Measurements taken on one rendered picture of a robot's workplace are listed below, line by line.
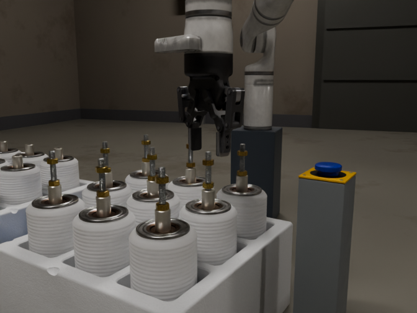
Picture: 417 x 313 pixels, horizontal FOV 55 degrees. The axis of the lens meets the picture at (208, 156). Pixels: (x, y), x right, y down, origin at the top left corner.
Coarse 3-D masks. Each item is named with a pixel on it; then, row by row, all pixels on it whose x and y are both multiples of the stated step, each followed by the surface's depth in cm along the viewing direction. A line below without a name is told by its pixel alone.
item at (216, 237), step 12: (180, 216) 65; (192, 216) 62; (204, 216) 62; (216, 216) 62; (228, 216) 63; (204, 228) 62; (216, 228) 62; (228, 228) 63; (204, 240) 62; (216, 240) 62; (228, 240) 63; (204, 252) 62; (216, 252) 62; (228, 252) 64; (216, 264) 63
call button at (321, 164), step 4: (316, 164) 61; (320, 164) 61; (324, 164) 61; (328, 164) 61; (332, 164) 61; (336, 164) 61; (316, 168) 61; (320, 168) 60; (324, 168) 60; (328, 168) 60; (332, 168) 59; (336, 168) 60; (340, 168) 60; (320, 172) 61; (324, 172) 60; (328, 172) 60; (332, 172) 60; (336, 172) 60
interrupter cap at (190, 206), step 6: (186, 204) 66; (192, 204) 66; (198, 204) 67; (216, 204) 67; (222, 204) 66; (228, 204) 66; (192, 210) 63; (198, 210) 63; (204, 210) 63; (210, 210) 63; (216, 210) 63; (222, 210) 63; (228, 210) 64
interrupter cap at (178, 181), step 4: (184, 176) 85; (196, 176) 85; (200, 176) 85; (176, 180) 82; (180, 180) 82; (184, 180) 83; (196, 180) 83; (200, 180) 82; (204, 180) 82; (176, 184) 79; (180, 184) 79; (184, 184) 78; (188, 184) 78; (192, 184) 78; (196, 184) 78; (200, 184) 79
